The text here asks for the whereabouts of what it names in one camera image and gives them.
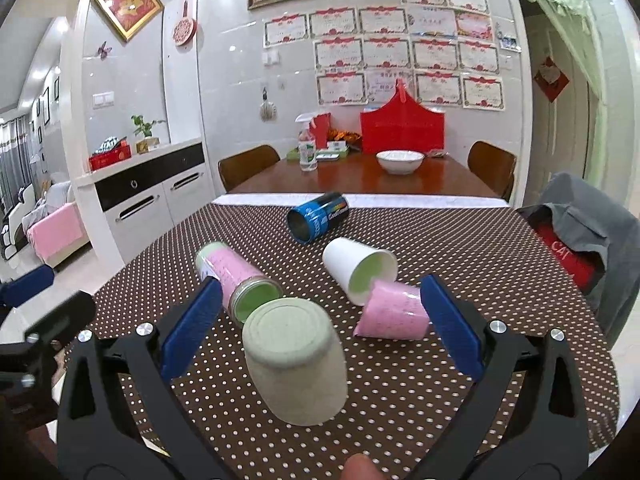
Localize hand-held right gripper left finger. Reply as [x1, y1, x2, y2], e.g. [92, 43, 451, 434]
[57, 277, 236, 480]

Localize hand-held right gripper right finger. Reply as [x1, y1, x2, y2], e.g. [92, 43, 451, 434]
[415, 274, 589, 480]

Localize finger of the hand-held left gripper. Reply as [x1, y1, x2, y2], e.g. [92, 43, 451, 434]
[0, 264, 55, 309]

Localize pale green cup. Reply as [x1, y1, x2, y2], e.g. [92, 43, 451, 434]
[242, 298, 349, 427]

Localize pink and green cup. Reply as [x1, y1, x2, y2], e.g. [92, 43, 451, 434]
[195, 241, 284, 325]

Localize white paper cup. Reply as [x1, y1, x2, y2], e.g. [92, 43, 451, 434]
[322, 236, 399, 307]

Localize blue printed cup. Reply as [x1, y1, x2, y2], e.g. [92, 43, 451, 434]
[286, 191, 350, 245]

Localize person's right hand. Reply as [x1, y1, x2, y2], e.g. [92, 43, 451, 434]
[341, 453, 384, 480]

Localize pink blanket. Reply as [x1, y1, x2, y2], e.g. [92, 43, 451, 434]
[26, 204, 87, 264]

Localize brown polka-dot tablecloth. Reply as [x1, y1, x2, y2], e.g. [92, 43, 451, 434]
[62, 202, 621, 480]

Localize grey sofa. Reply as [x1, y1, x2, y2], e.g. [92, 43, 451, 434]
[0, 180, 92, 269]

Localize grey window curtain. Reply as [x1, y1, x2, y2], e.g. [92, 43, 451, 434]
[0, 115, 32, 217]

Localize red cloth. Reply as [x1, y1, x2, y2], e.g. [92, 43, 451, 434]
[536, 225, 597, 292]

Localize white sideboard cabinet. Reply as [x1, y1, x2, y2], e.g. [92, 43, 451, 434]
[70, 140, 216, 281]

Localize red box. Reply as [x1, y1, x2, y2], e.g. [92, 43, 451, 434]
[89, 137, 132, 171]

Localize brown wooden chair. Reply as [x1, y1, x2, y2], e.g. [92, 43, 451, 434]
[467, 141, 517, 201]
[218, 145, 281, 193]

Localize white bowl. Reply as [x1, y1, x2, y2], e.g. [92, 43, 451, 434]
[376, 150, 425, 176]

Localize grey jacket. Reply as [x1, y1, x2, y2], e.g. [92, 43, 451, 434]
[517, 171, 640, 348]

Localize small potted plant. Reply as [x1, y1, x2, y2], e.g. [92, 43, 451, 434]
[131, 114, 166, 154]

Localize red gift bag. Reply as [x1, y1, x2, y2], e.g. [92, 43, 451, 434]
[360, 82, 445, 155]

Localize white door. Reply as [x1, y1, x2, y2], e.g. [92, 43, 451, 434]
[522, 25, 603, 211]

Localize clear spray bottle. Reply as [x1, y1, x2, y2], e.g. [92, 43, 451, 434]
[295, 113, 319, 172]

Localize red envelopes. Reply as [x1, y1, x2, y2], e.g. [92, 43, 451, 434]
[310, 113, 334, 149]

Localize red diamond door decoration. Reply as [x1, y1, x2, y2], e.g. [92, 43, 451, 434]
[533, 56, 570, 104]

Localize red and gold framed picture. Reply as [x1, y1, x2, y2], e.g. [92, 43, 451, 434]
[92, 0, 165, 42]

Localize wall of award certificates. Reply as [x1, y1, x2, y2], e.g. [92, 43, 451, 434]
[263, 0, 506, 111]

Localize round pink wall ornament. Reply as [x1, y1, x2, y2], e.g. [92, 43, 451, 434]
[172, 0, 197, 47]

